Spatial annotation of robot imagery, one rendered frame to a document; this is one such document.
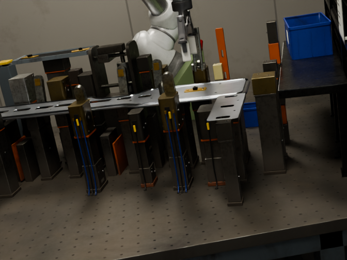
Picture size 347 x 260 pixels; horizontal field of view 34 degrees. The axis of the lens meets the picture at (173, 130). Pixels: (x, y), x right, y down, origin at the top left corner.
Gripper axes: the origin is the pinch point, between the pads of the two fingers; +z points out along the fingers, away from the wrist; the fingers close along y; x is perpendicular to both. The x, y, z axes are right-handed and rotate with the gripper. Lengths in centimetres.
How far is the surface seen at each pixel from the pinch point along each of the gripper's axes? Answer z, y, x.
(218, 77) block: 12.8, -10.8, 7.5
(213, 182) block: 42.8, 23.1, 5.7
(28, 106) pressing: 14, -4, -73
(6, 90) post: 11, -30, -97
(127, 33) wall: 19, -240, -100
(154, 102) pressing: 14.5, 10.9, -14.1
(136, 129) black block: 20.9, 20.6, -19.7
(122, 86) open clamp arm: 12.1, -12.0, -33.2
